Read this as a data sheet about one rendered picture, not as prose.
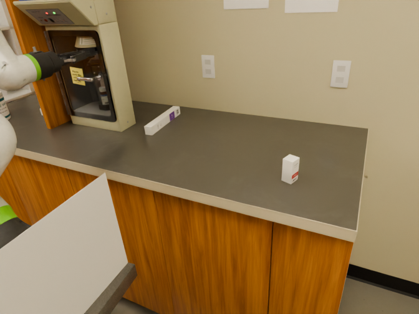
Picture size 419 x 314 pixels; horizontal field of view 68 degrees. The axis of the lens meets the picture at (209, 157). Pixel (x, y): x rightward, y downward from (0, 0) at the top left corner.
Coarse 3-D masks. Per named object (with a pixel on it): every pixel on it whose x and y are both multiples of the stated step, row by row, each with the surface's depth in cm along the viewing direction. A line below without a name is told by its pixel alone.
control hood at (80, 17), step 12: (36, 0) 118; (48, 0) 116; (60, 0) 113; (72, 0) 112; (84, 0) 117; (24, 12) 128; (72, 12) 118; (84, 12) 118; (48, 24) 133; (60, 24) 130; (72, 24) 127; (84, 24) 124; (96, 24) 124
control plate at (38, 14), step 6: (30, 12) 127; (36, 12) 126; (42, 12) 124; (48, 12) 123; (60, 12) 120; (36, 18) 130; (42, 18) 128; (54, 18) 126; (60, 18) 124; (66, 18) 123
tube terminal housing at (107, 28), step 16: (96, 0) 121; (112, 0) 129; (112, 16) 130; (112, 32) 132; (112, 48) 133; (112, 64) 135; (112, 80) 136; (112, 96) 139; (128, 96) 148; (128, 112) 150; (112, 128) 149
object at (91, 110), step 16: (48, 32) 137; (64, 32) 133; (80, 32) 129; (96, 32) 126; (64, 48) 137; (80, 48) 133; (96, 48) 129; (80, 64) 137; (96, 64) 133; (64, 80) 147; (96, 80) 138; (80, 96) 147; (96, 96) 142; (80, 112) 152; (96, 112) 147; (112, 112) 142
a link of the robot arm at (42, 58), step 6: (30, 54) 105; (36, 54) 106; (42, 54) 107; (42, 60) 106; (48, 60) 108; (42, 66) 106; (48, 66) 108; (42, 72) 107; (48, 72) 109; (42, 78) 110
